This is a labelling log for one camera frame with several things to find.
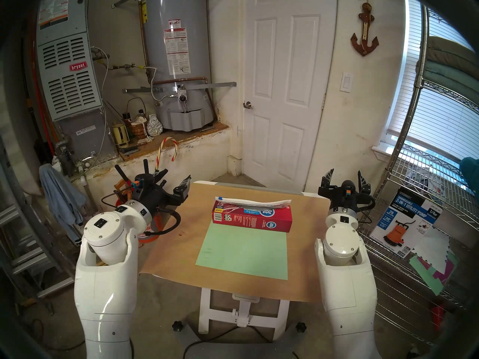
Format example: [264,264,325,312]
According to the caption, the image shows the foil wrapped bundle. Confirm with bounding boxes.
[147,114,164,137]

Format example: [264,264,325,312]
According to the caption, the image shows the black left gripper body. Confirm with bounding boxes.
[131,174,177,215]

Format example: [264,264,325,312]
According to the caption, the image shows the olive folded cushion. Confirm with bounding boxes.
[427,36,479,69]

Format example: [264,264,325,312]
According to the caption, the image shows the clear ziplock bag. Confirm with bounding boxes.
[215,197,292,209]

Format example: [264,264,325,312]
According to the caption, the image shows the teal cloth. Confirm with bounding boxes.
[460,157,479,198]

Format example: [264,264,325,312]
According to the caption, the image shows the white window sill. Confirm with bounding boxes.
[372,142,399,163]

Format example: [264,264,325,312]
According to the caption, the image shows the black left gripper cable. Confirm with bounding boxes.
[144,208,182,236]

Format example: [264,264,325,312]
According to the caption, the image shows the utility pump cardboard box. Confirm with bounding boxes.
[369,186,444,260]

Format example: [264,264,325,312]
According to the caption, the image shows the pink foam sheet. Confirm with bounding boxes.
[421,255,456,284]

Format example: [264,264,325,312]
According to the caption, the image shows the blue hanging cloth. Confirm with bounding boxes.
[39,164,88,245]

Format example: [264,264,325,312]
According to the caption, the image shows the small red object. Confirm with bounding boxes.
[430,304,448,327]

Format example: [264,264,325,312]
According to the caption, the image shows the white panel door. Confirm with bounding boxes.
[243,0,337,192]

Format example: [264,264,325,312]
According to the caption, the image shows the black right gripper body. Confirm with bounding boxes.
[318,185,376,213]

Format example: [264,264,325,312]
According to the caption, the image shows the white jagged paper sheet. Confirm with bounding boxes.
[412,225,451,274]

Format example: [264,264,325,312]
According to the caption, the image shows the wooden ledge board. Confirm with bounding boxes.
[120,122,229,161]

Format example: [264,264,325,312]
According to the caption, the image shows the green foam sheet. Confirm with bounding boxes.
[409,250,459,296]

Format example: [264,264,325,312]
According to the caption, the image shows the printed papers stack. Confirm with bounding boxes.
[402,158,463,198]

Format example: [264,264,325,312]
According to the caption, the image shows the chrome wire shelf rack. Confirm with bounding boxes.
[357,3,479,347]

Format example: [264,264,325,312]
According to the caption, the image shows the flat metal strap bar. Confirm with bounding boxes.
[122,82,237,93]

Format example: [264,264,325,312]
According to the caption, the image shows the wicker basket with handle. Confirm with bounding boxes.
[125,98,148,140]

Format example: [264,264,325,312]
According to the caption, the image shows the grey Bryant furnace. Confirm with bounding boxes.
[36,0,116,160]

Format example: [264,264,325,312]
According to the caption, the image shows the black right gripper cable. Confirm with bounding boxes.
[356,197,376,225]

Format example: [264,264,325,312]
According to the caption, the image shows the white folding table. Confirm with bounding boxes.
[193,181,326,341]

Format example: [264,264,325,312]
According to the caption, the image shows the light green paper sheet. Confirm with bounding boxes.
[195,222,289,280]

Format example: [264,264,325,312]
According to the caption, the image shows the grey metal ladder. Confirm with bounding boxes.
[0,138,75,299]

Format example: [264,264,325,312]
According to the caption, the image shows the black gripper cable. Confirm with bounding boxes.
[356,197,376,225]
[144,208,182,236]

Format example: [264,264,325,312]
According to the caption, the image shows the rusty anchor wall decoration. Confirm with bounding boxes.
[351,0,379,56]

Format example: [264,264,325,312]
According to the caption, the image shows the striped candy cane decoration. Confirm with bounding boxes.
[155,136,179,172]

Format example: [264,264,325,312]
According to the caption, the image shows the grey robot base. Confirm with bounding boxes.
[174,321,305,359]

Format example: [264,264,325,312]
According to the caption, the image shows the orange plastic bucket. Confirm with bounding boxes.
[137,212,165,245]

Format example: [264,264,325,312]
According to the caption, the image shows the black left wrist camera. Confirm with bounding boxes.
[134,174,157,192]

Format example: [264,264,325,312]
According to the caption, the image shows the grey water heater tank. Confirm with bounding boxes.
[140,0,216,132]

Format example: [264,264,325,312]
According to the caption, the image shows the red ziplock bag box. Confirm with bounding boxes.
[212,201,293,233]

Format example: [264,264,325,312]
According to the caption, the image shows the white window blinds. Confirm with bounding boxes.
[387,0,479,160]

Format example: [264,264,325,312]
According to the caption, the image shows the green folded cushion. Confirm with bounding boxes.
[415,59,479,104]

